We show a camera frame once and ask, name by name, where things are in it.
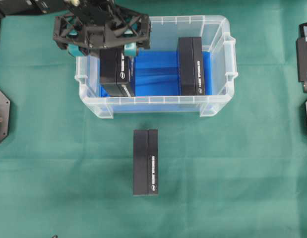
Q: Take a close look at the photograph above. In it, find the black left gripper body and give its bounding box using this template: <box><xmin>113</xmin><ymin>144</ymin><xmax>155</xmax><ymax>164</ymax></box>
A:
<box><xmin>53</xmin><ymin>0</ymin><xmax>151</xmax><ymax>51</ymax></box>

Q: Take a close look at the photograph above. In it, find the black teal left gripper finger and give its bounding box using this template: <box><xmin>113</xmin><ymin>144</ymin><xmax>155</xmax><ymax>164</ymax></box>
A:
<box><xmin>124</xmin><ymin>42</ymin><xmax>139</xmax><ymax>57</ymax></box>
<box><xmin>67</xmin><ymin>44</ymin><xmax>89</xmax><ymax>57</ymax></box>

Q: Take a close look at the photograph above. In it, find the black box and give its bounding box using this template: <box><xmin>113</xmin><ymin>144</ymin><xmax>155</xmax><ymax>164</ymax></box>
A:
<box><xmin>177</xmin><ymin>37</ymin><xmax>206</xmax><ymax>96</ymax></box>
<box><xmin>133</xmin><ymin>129</ymin><xmax>159</xmax><ymax>196</ymax></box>
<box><xmin>99</xmin><ymin>48</ymin><xmax>136</xmax><ymax>97</ymax></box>

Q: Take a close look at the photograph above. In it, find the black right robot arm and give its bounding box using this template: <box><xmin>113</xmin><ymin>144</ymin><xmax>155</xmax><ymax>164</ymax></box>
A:
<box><xmin>296</xmin><ymin>23</ymin><xmax>307</xmax><ymax>93</ymax></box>

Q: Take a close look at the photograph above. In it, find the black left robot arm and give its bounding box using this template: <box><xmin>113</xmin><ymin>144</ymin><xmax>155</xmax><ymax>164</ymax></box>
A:
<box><xmin>0</xmin><ymin>0</ymin><xmax>151</xmax><ymax>57</ymax></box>

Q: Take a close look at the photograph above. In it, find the blue sheet in case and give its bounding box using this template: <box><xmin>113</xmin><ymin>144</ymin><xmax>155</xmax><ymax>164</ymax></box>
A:
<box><xmin>98</xmin><ymin>51</ymin><xmax>218</xmax><ymax>98</ymax></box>

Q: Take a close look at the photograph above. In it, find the clear plastic storage case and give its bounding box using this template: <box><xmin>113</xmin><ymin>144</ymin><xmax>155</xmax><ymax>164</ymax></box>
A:
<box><xmin>75</xmin><ymin>15</ymin><xmax>238</xmax><ymax>119</ymax></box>

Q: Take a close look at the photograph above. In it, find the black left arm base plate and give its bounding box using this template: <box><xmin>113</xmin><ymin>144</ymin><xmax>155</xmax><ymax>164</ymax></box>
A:
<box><xmin>0</xmin><ymin>90</ymin><xmax>10</xmax><ymax>143</ymax></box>

